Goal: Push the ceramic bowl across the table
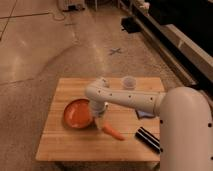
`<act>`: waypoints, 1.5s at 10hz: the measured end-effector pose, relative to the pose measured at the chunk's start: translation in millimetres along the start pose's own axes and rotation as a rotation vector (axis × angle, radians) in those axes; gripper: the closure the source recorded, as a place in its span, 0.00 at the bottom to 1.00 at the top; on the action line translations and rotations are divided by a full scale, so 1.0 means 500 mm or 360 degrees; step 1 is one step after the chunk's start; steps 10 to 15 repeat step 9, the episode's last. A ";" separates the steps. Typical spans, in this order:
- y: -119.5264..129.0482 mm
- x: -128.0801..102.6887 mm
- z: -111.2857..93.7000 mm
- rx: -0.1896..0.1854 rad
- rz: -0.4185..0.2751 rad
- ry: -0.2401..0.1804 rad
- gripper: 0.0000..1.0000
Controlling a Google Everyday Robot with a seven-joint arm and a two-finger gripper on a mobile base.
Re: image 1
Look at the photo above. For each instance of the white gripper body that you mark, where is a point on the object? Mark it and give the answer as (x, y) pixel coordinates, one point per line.
(98, 110)

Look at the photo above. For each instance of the orange ceramic bowl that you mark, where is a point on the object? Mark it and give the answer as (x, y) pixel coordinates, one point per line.
(77, 114)

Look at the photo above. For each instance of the orange carrot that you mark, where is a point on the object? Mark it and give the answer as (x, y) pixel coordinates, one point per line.
(107, 129)

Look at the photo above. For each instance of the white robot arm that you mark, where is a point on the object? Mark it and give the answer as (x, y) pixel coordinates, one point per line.
(186, 121)

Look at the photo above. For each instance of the blue sponge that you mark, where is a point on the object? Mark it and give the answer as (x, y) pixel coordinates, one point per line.
(141, 114)

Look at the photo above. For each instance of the wooden table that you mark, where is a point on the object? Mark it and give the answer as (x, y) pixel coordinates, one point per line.
(60, 143)

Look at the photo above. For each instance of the black box on floor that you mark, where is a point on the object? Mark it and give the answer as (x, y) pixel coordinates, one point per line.
(130, 25)

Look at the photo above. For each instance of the long bench shelf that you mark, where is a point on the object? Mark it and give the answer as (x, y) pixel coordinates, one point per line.
(183, 27)

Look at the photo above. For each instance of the white device on floor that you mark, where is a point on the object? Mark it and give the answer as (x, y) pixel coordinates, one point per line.
(66, 5)

